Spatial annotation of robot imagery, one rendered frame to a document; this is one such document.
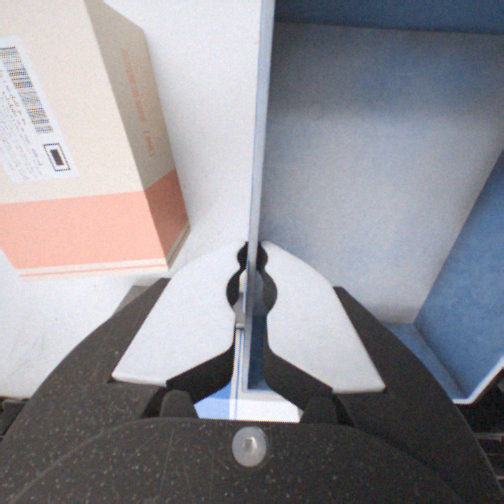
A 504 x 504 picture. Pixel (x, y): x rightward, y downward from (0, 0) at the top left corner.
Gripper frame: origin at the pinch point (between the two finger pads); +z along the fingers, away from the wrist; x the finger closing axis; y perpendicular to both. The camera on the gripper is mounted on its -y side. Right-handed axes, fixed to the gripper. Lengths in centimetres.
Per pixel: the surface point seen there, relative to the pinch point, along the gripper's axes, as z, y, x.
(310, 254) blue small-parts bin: 4.9, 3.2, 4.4
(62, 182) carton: 4.8, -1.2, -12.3
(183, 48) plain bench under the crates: 12.3, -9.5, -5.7
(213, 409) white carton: 2.9, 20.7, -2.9
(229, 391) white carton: 3.7, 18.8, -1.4
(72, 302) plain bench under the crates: 12.3, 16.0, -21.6
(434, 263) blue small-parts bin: 4.9, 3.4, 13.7
